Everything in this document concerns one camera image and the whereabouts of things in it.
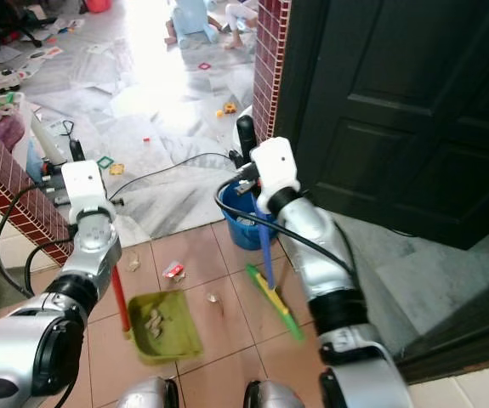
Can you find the blue handled green broom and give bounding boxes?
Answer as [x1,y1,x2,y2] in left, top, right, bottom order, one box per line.
[245,212,306,343]

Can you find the green dustpan with red handle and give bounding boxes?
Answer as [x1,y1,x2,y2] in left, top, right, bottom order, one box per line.
[110,266,205,366]

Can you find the white cylindrical tube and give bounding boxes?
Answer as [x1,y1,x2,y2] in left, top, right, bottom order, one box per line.
[31,115,68,167]

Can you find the blue plastic bucket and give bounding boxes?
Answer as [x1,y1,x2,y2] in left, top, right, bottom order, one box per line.
[216,178,281,252]

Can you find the pink cloth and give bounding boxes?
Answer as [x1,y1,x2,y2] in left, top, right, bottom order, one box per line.
[0,110,26,150]

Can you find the red brick tiled pillar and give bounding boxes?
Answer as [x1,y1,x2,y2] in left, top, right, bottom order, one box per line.
[250,0,297,145]

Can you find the open white cardboard box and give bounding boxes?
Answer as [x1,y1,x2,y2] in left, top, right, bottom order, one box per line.
[0,92,28,150]

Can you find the white toy car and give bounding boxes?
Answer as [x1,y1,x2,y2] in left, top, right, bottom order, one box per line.
[0,68,26,92]

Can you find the red and white snack wrapper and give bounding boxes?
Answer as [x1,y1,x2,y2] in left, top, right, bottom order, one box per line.
[162,260,188,281]

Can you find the light blue plastic stool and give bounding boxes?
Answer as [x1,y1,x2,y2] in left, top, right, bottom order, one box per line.
[166,0,215,46]

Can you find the black office chair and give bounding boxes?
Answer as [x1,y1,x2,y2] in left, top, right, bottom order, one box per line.
[0,0,45,48]

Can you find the dark green panel door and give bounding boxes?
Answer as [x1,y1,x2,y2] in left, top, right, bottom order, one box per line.
[272,0,489,251]

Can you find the pale crumpled trash pieces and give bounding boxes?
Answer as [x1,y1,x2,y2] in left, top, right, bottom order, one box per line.
[145,309,167,334]

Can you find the silver right robot foot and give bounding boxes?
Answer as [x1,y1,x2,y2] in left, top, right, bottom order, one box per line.
[244,380,306,408]

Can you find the silver robot foot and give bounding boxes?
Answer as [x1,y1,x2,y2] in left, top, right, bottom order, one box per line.
[115,377,179,408]
[244,380,306,408]

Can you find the silver left robot foot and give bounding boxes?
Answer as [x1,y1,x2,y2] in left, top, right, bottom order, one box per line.
[115,377,179,408]

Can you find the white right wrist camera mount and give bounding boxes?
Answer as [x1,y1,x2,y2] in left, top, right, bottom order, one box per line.
[247,136,301,215]

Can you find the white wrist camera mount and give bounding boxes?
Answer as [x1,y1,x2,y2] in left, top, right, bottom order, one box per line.
[60,159,117,226]
[247,136,301,215]

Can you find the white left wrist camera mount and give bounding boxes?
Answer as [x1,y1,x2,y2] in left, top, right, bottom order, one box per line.
[60,159,117,226]

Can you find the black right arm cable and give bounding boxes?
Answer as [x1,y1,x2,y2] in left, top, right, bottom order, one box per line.
[214,174,360,281]

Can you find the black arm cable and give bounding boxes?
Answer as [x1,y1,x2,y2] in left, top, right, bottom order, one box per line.
[0,174,75,298]
[214,174,360,281]

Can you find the low red brick tiled wall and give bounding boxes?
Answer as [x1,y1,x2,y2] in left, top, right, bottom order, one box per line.
[0,109,72,266]

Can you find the black floor cable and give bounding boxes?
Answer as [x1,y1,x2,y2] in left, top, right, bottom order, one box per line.
[108,151,236,201]

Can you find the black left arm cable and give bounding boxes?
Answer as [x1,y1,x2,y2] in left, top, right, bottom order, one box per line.
[0,174,75,298]

